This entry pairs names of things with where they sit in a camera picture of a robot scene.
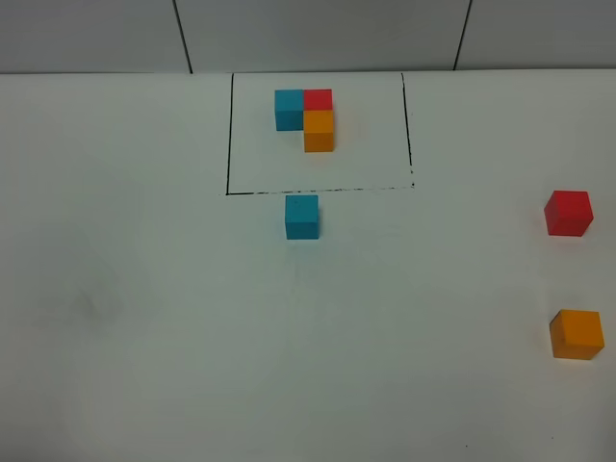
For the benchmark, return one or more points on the orange template cube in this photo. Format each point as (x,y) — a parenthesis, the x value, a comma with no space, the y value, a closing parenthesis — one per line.
(318,131)

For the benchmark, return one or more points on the blue template cube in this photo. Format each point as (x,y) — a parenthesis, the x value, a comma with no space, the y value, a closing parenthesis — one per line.
(289,110)

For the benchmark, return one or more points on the red template cube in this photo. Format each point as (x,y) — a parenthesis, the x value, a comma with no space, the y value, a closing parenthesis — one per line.
(318,100)

